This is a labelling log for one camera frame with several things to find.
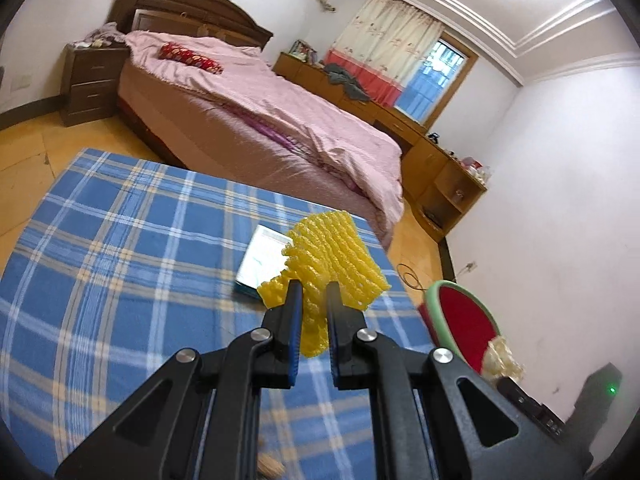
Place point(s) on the flat black device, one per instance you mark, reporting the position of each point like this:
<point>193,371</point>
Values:
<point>432,216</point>

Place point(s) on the blue plaid cloth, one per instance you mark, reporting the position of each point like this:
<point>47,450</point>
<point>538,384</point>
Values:
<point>125,260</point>

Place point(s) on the white and red curtain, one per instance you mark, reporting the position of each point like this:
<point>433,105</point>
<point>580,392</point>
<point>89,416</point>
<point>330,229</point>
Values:
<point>380,35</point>

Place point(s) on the dark wooden nightstand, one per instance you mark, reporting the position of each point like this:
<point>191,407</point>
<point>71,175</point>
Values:
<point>92,85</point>

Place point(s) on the green rimmed red bin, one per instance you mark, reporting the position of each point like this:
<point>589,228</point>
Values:
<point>465,320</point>

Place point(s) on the grey clothes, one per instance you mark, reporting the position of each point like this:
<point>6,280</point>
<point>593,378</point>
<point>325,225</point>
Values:
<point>347,82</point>

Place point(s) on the wooden framed window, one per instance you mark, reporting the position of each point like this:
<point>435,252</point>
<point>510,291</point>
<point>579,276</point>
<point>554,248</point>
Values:
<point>430,85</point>

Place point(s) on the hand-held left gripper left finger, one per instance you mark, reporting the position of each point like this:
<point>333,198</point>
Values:
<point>296,340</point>

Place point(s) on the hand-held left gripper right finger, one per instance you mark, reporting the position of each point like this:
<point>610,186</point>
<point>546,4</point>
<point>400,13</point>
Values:
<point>334,350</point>

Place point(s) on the long wooden desk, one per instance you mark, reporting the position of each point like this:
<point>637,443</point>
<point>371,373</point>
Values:
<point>310,80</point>

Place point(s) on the small dark object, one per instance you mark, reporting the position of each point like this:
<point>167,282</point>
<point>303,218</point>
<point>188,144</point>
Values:
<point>432,136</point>

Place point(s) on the colourful books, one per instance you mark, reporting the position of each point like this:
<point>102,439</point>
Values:
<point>305,52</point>

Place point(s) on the pink and white items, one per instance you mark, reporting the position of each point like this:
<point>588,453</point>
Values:
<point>475,170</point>

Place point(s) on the wooden bed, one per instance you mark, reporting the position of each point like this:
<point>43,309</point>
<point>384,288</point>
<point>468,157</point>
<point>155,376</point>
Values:
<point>200,10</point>

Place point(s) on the yellow foam fruit net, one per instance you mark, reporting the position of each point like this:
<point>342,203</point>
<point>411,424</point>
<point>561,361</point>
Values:
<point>335,255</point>

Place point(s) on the clutter pile on nightstand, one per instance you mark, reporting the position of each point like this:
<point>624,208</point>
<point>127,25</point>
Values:
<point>105,36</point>

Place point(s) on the wooden shelf cabinet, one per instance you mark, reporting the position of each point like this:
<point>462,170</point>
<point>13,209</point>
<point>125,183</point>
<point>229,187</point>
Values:
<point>425,170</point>

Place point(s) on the pink blanket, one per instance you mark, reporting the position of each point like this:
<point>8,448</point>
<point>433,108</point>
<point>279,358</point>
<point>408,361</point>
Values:
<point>280,105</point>

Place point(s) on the teal and white box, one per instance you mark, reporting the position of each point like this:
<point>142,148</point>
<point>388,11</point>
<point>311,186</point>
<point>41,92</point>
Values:
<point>262,260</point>

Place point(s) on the white foam fruit net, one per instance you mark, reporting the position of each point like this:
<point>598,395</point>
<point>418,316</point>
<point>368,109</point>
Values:
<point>502,360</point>

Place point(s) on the red patterned pillow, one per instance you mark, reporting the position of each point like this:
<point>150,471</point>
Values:
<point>190,57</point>

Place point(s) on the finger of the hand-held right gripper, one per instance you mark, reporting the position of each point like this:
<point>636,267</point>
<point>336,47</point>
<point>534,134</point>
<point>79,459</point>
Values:
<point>530,400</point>

